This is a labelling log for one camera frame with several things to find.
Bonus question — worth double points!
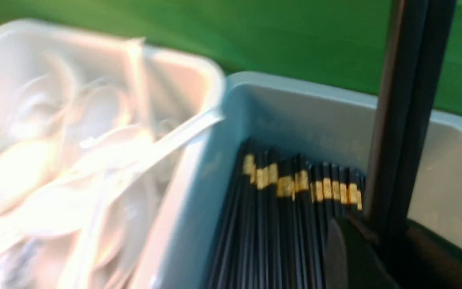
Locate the bundle of black chopsticks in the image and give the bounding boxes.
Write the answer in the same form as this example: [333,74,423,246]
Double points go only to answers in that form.
[203,139,366,289]

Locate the blue-grey chopstick bin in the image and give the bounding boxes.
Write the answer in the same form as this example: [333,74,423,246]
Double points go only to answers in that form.
[127,71,462,289]

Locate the green cloth backdrop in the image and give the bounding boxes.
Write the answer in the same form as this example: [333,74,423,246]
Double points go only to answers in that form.
[0,0,462,135]

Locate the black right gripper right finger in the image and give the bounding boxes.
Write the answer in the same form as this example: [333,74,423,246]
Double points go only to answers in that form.
[391,220,462,289]

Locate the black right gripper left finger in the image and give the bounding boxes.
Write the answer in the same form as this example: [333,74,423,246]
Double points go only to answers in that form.
[326,218,400,289]

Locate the pile of white soup spoons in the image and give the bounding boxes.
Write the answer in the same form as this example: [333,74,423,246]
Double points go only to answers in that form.
[0,40,224,289]

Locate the light grey spoon bin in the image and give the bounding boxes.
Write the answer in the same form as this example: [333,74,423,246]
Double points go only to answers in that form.
[0,20,225,289]

